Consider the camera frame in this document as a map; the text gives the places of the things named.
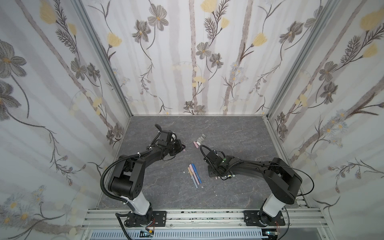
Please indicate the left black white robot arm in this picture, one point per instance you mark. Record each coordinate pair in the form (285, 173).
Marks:
(123, 180)

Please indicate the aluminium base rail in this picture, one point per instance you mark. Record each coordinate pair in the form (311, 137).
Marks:
(292, 224)

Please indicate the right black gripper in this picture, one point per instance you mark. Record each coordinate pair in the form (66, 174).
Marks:
(216, 171)

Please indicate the grey ventilated cable duct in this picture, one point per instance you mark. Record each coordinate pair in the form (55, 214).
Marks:
(199, 234)

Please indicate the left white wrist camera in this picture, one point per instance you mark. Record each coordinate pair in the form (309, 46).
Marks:
(165, 138)

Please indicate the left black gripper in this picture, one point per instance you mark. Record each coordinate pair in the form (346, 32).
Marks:
(179, 148)

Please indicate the blue pen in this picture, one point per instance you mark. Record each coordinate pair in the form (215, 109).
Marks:
(196, 174)

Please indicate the light pink pen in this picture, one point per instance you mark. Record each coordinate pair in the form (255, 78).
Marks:
(194, 174)

